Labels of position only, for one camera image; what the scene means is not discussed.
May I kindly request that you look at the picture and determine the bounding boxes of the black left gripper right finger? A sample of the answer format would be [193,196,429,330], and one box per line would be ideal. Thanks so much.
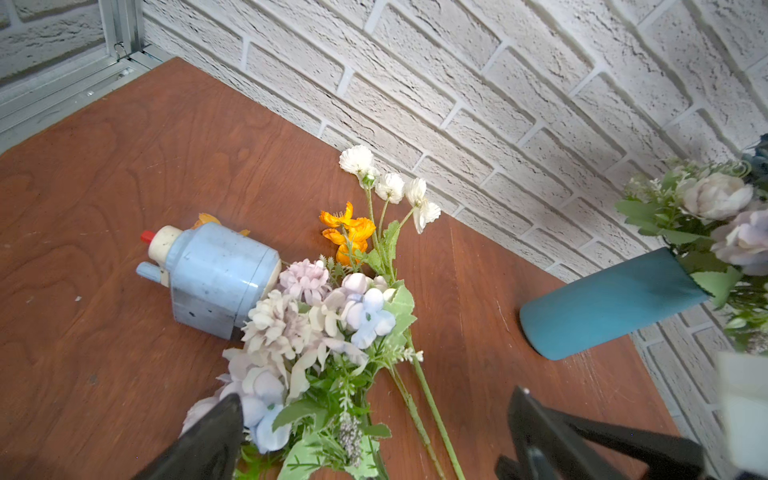
[495,387,705,479]

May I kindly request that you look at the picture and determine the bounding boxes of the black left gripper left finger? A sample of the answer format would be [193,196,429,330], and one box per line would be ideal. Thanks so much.
[134,394,243,479]

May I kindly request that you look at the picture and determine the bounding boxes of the teal ceramic vase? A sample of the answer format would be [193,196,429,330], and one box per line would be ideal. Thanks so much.
[520,248,708,360]

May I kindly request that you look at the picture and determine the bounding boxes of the small pink white bouquet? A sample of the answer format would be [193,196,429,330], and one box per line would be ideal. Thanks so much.
[183,260,423,479]

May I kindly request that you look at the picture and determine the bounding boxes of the clear glass vase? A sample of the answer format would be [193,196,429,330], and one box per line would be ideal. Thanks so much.
[716,352,767,479]

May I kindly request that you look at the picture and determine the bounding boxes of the small yellow orange flower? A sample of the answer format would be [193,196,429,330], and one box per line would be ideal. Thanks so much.
[320,197,465,479]

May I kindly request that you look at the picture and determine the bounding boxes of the pink white mixed bouquet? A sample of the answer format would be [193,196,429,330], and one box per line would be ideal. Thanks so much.
[616,154,767,356]

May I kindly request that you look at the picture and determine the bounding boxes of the cream white flower stem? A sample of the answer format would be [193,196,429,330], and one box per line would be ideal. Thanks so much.
[324,145,442,282]

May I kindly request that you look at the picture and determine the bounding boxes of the light blue small bottle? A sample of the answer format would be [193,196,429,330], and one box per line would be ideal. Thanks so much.
[136,223,282,340]

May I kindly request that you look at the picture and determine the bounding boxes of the aluminium left corner post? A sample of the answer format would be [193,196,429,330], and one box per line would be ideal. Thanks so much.
[1,1,171,151]

